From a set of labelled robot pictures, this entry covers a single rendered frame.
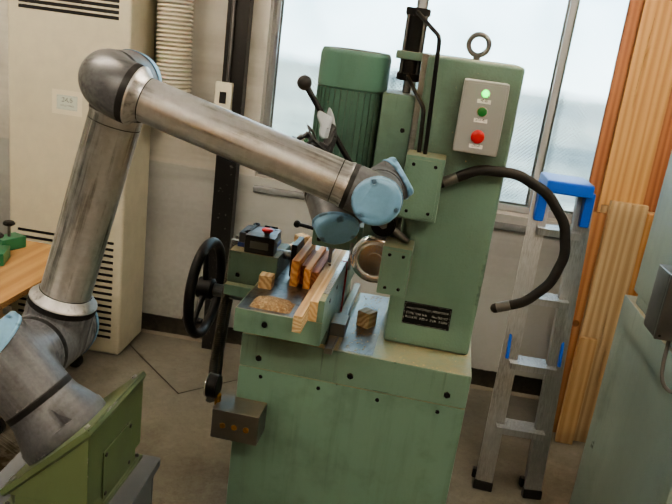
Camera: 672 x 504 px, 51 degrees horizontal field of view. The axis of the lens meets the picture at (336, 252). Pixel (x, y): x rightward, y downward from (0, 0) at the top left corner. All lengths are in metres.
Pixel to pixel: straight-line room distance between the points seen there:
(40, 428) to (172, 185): 2.02
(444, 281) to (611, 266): 1.38
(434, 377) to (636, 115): 1.70
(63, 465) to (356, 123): 0.99
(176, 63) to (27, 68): 0.61
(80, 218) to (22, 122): 1.75
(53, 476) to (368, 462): 0.78
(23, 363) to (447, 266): 0.98
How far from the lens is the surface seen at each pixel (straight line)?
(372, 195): 1.28
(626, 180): 3.14
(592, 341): 3.09
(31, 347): 1.57
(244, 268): 1.90
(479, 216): 1.74
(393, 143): 1.75
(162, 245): 3.49
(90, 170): 1.56
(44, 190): 3.32
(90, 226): 1.59
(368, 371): 1.77
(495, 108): 1.64
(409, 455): 1.87
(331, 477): 1.94
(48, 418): 1.54
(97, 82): 1.39
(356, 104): 1.75
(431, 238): 1.75
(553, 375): 2.66
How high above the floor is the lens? 1.55
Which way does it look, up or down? 17 degrees down
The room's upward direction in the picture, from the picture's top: 8 degrees clockwise
